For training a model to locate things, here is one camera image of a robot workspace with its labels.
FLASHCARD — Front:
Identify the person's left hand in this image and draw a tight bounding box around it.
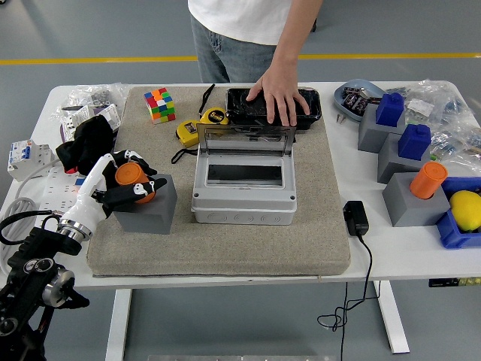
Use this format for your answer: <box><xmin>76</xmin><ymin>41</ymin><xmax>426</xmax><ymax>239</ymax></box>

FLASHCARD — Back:
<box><xmin>246</xmin><ymin>67</ymin><xmax>311</xmax><ymax>128</ymax></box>

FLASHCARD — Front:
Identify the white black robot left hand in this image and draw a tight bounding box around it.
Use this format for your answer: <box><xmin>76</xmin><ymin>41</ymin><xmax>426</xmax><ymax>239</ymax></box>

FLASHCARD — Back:
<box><xmin>58</xmin><ymin>149</ymin><xmax>168</xmax><ymax>229</ymax></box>

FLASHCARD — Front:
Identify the orange cylinder battery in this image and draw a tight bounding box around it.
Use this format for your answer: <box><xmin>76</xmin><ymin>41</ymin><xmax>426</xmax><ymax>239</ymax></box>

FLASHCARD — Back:
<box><xmin>409</xmin><ymin>161</ymin><xmax>449</xmax><ymax>200</ymax></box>
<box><xmin>114</xmin><ymin>162</ymin><xmax>157</xmax><ymax>205</ymax></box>

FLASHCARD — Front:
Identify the smoky transparent box lid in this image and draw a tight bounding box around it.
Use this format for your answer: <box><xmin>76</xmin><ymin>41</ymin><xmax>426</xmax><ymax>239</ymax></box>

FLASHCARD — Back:
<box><xmin>196</xmin><ymin>120</ymin><xmax>298</xmax><ymax>159</ymax></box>

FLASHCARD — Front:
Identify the grey white electrical box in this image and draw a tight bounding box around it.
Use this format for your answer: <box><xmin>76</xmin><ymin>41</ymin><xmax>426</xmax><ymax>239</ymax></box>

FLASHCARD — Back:
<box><xmin>190</xmin><ymin>153</ymin><xmax>298</xmax><ymax>226</ymax></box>

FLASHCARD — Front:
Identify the white power strip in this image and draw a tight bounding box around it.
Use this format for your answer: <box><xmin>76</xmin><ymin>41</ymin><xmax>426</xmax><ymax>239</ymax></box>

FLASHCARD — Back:
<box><xmin>37</xmin><ymin>165</ymin><xmax>89</xmax><ymax>223</ymax></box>

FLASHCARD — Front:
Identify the black cloth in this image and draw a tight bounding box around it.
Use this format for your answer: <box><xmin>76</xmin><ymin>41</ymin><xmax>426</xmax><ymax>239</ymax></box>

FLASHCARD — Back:
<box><xmin>55</xmin><ymin>114</ymin><xmax>116</xmax><ymax>176</ymax></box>

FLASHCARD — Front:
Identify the black plastic tray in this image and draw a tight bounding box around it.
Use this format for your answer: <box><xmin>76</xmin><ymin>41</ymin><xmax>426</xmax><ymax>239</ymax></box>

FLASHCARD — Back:
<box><xmin>225</xmin><ymin>86</ymin><xmax>322</xmax><ymax>131</ymax></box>

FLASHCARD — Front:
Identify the light blue dish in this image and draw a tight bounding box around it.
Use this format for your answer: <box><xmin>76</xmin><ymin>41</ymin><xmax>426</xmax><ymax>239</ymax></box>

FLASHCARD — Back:
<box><xmin>333</xmin><ymin>78</ymin><xmax>387</xmax><ymax>123</ymax></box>

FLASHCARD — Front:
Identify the grey block with round hole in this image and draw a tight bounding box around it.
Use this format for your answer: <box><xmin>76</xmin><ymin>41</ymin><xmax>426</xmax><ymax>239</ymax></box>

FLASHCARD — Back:
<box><xmin>113</xmin><ymin>173</ymin><xmax>178</xmax><ymax>235</ymax></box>

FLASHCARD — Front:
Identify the yellow tape measure 5m label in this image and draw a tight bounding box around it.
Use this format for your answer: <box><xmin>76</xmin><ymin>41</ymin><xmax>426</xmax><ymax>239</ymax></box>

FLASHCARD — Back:
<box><xmin>198</xmin><ymin>83</ymin><xmax>230</xmax><ymax>127</ymax></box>

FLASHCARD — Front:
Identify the white circuit breaker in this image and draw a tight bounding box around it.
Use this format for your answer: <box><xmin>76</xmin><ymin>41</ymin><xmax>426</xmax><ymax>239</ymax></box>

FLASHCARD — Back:
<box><xmin>7</xmin><ymin>138</ymin><xmax>56</xmax><ymax>183</ymax></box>

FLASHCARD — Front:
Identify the white purple package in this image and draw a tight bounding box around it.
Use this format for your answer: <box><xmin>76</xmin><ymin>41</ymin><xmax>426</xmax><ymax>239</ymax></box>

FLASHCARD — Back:
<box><xmin>59</xmin><ymin>104</ymin><xmax>122</xmax><ymax>142</ymax></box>

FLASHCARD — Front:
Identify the person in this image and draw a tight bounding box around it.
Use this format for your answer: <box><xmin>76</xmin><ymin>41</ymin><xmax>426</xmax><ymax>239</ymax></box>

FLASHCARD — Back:
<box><xmin>186</xmin><ymin>0</ymin><xmax>301</xmax><ymax>84</ymax></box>

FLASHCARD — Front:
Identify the clear bag of screws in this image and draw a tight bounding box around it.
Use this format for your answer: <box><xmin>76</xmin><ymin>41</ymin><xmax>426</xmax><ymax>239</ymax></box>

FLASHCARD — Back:
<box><xmin>59</xmin><ymin>81</ymin><xmax>131</xmax><ymax>114</ymax></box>

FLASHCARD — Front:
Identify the yellow tape measure plain face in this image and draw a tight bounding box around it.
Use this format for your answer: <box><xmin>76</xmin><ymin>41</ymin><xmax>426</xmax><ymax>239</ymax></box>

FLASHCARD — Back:
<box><xmin>171</xmin><ymin>120</ymin><xmax>204</xmax><ymax>165</ymax></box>

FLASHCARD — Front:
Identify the grey block holder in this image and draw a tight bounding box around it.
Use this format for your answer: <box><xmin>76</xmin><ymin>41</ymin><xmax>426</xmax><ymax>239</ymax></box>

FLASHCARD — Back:
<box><xmin>377</xmin><ymin>133</ymin><xmax>431</xmax><ymax>184</ymax></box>
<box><xmin>382</xmin><ymin>171</ymin><xmax>451</xmax><ymax>228</ymax></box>
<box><xmin>357</xmin><ymin>103</ymin><xmax>407</xmax><ymax>153</ymax></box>

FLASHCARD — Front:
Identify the large colourful puzzle cube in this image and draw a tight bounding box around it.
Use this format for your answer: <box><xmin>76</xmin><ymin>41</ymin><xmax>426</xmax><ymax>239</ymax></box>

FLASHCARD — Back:
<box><xmin>144</xmin><ymin>87</ymin><xmax>177</xmax><ymax>125</ymax></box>

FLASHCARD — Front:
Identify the blue plastic block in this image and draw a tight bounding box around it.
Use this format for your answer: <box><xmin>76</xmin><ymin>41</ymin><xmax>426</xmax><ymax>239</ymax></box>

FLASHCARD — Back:
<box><xmin>376</xmin><ymin>93</ymin><xmax>405</xmax><ymax>127</ymax></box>
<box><xmin>397</xmin><ymin>123</ymin><xmax>431</xmax><ymax>162</ymax></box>

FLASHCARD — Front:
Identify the white table leg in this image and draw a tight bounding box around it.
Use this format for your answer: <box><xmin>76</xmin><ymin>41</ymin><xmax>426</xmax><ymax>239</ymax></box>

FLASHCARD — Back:
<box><xmin>373</xmin><ymin>280</ymin><xmax>410</xmax><ymax>354</ymax></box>
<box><xmin>104</xmin><ymin>288</ymin><xmax>132</xmax><ymax>361</ymax></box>

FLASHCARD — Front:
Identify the black power adapter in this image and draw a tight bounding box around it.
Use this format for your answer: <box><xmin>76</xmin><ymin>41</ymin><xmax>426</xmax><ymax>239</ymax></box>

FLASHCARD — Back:
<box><xmin>343</xmin><ymin>200</ymin><xmax>370</xmax><ymax>237</ymax></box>

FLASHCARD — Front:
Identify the grey-brown mat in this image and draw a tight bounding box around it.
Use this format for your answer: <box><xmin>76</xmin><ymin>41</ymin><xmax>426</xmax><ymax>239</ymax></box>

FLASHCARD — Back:
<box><xmin>86</xmin><ymin>85</ymin><xmax>352</xmax><ymax>278</ymax></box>

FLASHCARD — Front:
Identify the clear bag of parts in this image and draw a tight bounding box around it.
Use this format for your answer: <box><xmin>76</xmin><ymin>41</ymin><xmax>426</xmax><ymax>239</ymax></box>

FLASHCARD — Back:
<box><xmin>428</xmin><ymin>126</ymin><xmax>481</xmax><ymax>165</ymax></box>
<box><xmin>386</xmin><ymin>78</ymin><xmax>473</xmax><ymax>131</ymax></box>

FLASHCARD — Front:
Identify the yellow lemon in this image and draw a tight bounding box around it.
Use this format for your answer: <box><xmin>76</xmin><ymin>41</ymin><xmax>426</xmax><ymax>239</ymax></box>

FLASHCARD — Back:
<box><xmin>449</xmin><ymin>190</ymin><xmax>481</xmax><ymax>232</ymax></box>

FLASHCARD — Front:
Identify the blue storage bin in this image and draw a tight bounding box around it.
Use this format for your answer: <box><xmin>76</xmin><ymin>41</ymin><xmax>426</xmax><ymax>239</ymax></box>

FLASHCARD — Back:
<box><xmin>435</xmin><ymin>176</ymin><xmax>481</xmax><ymax>250</ymax></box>

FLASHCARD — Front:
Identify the black table control panel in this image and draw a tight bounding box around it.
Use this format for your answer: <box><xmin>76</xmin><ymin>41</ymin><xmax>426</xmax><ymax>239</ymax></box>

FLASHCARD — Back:
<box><xmin>428</xmin><ymin>277</ymin><xmax>481</xmax><ymax>289</ymax></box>

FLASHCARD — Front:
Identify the white power cable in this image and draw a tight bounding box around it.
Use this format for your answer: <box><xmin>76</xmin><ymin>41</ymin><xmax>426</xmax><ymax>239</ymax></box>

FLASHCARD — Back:
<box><xmin>0</xmin><ymin>157</ymin><xmax>63</xmax><ymax>276</ymax></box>

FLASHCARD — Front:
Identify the black adapter cord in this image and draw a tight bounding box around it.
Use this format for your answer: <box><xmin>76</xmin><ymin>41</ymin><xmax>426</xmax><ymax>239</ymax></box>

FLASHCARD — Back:
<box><xmin>317</xmin><ymin>232</ymin><xmax>381</xmax><ymax>361</ymax></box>

